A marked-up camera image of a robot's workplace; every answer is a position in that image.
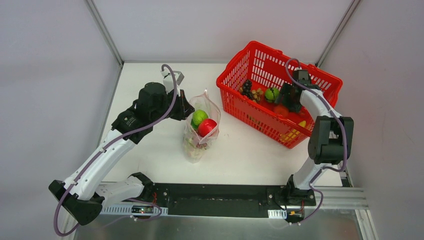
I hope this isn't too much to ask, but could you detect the light green round fruit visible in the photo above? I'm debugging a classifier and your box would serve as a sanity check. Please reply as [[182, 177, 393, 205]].
[[190, 109, 209, 130]]

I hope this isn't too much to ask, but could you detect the clear zip top bag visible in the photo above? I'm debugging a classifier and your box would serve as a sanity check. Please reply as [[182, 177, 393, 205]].
[[182, 90, 221, 164]]

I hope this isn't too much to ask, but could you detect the red apple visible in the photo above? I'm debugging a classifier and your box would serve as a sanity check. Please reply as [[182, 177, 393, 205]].
[[197, 118, 218, 137]]

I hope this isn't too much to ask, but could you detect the orange fruit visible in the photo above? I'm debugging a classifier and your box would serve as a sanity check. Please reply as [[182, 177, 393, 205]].
[[273, 104, 289, 118]]

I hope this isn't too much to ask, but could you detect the green lettuce leaf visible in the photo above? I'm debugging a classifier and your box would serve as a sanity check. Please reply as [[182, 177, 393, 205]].
[[183, 124, 210, 162]]

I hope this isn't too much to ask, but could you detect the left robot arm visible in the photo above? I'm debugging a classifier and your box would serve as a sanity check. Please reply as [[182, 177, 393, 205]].
[[48, 82, 195, 226]]

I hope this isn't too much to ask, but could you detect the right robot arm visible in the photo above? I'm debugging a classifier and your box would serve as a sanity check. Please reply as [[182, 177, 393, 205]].
[[276, 80, 354, 206]]

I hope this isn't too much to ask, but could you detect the green mangosteen fruit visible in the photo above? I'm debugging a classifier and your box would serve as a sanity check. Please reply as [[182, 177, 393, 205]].
[[264, 87, 280, 103]]

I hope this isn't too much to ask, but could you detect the yellow fruit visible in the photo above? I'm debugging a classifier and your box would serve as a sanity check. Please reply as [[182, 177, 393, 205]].
[[298, 120, 308, 129]]

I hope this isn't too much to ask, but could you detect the red plastic basket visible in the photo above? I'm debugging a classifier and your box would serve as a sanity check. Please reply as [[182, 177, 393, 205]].
[[216, 41, 343, 149]]

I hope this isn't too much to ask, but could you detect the dark grape bunch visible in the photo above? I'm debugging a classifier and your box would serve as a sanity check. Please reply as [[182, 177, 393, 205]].
[[239, 79, 254, 100]]

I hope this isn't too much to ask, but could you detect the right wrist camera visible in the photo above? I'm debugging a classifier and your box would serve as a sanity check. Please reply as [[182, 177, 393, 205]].
[[292, 69, 311, 88]]

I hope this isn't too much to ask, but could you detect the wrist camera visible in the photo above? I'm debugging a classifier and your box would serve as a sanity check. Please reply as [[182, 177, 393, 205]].
[[292, 69, 311, 88], [161, 70, 185, 95]]

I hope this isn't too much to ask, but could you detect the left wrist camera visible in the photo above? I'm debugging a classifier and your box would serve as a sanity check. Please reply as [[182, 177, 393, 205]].
[[161, 70, 185, 95]]

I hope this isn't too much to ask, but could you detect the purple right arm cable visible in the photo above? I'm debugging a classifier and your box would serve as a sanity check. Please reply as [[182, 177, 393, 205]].
[[284, 58, 349, 173]]

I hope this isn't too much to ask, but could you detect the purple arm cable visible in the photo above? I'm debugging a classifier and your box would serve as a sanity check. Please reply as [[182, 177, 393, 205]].
[[53, 63, 179, 238], [284, 58, 349, 173]]

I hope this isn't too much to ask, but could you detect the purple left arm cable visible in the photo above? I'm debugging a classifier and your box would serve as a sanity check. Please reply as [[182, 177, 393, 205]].
[[53, 63, 179, 238]]

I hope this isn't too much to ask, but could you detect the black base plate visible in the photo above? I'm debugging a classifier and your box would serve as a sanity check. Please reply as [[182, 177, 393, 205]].
[[136, 183, 317, 218]]

